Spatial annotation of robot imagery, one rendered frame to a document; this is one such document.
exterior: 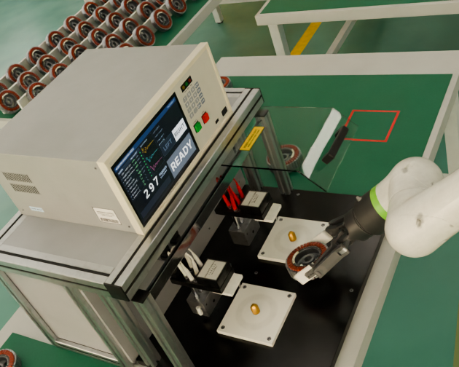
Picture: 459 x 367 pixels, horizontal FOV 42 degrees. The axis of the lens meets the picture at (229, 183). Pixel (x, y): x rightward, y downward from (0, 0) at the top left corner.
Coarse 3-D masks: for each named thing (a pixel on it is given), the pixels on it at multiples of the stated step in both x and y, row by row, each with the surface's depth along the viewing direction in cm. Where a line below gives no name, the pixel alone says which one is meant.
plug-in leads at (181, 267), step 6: (174, 246) 142; (168, 252) 140; (186, 252) 145; (192, 252) 143; (186, 258) 145; (198, 258) 145; (180, 264) 143; (192, 264) 143; (198, 264) 146; (174, 270) 146; (180, 270) 147; (186, 270) 141; (198, 270) 144; (174, 276) 146; (192, 276) 143
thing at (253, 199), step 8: (248, 192) 158; (256, 192) 157; (264, 192) 156; (240, 200) 161; (248, 200) 156; (256, 200) 155; (264, 200) 154; (272, 200) 158; (216, 208) 161; (224, 208) 160; (240, 208) 156; (248, 208) 154; (256, 208) 153; (264, 208) 155; (272, 208) 157; (232, 216) 161; (240, 216) 158; (248, 216) 156; (256, 216) 155; (264, 216) 155; (272, 216) 155
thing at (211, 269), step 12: (204, 264) 143; (216, 264) 142; (228, 264) 142; (180, 276) 146; (204, 276) 140; (216, 276) 139; (228, 276) 142; (240, 276) 142; (192, 288) 147; (204, 288) 142; (216, 288) 140; (228, 288) 141
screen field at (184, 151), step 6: (186, 138) 137; (180, 144) 135; (186, 144) 137; (192, 144) 140; (180, 150) 136; (186, 150) 137; (192, 150) 140; (174, 156) 134; (180, 156) 136; (186, 156) 138; (168, 162) 132; (174, 162) 134; (180, 162) 136; (186, 162) 138; (174, 168) 134; (180, 168) 136; (174, 174) 134
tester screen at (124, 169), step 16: (176, 112) 133; (160, 128) 129; (144, 144) 125; (160, 144) 129; (176, 144) 134; (128, 160) 121; (144, 160) 125; (160, 160) 130; (128, 176) 121; (144, 176) 126; (160, 176) 130; (176, 176) 135; (128, 192) 122
